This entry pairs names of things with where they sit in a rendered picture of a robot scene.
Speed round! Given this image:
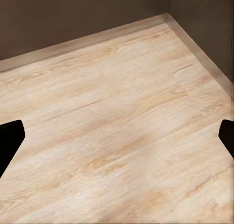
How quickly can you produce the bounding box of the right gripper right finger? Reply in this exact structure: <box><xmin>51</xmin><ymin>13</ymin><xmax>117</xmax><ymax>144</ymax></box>
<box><xmin>218</xmin><ymin>119</ymin><xmax>234</xmax><ymax>159</ymax></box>

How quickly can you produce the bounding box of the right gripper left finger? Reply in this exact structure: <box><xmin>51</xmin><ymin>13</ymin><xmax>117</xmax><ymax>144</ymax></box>
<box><xmin>0</xmin><ymin>119</ymin><xmax>25</xmax><ymax>178</ymax></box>

